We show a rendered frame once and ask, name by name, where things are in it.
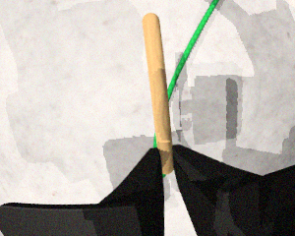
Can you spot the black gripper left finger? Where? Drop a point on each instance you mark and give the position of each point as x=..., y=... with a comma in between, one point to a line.
x=133, y=208

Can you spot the thin wooden stick with green string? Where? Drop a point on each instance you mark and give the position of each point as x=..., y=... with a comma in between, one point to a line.
x=159, y=92

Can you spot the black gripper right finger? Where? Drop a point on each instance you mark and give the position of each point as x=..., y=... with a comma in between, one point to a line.
x=226, y=201

